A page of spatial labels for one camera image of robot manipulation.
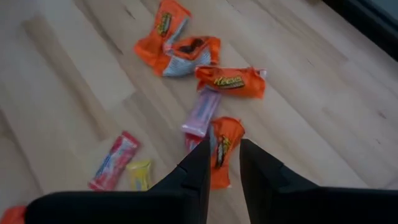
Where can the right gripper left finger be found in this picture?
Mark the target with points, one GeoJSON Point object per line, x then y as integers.
{"type": "Point", "coordinates": [174, 199]}

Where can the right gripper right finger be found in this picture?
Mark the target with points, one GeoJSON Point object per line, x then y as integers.
{"type": "Point", "coordinates": [280, 199]}

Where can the pink red candy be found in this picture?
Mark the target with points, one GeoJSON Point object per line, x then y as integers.
{"type": "Point", "coordinates": [113, 161]}

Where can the orange white candy pack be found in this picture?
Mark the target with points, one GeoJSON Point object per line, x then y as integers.
{"type": "Point", "coordinates": [199, 46]}

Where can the yellow candy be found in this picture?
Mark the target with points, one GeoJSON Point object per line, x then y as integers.
{"type": "Point", "coordinates": [140, 174]}

